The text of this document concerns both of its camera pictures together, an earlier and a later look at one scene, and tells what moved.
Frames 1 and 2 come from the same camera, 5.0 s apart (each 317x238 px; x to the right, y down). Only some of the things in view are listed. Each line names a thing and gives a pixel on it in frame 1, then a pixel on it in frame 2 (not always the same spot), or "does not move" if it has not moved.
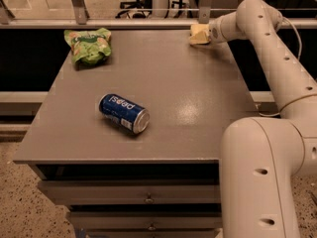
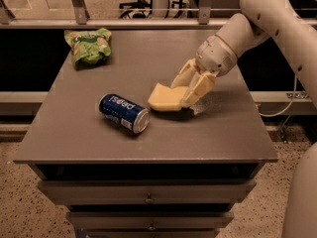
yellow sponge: [199, 34] → [164, 98]
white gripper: [214, 33] → [215, 58]
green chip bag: [89, 47] does not move
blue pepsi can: [126, 115] does not move
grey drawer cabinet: [163, 181] does not move
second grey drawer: [146, 220] does not move
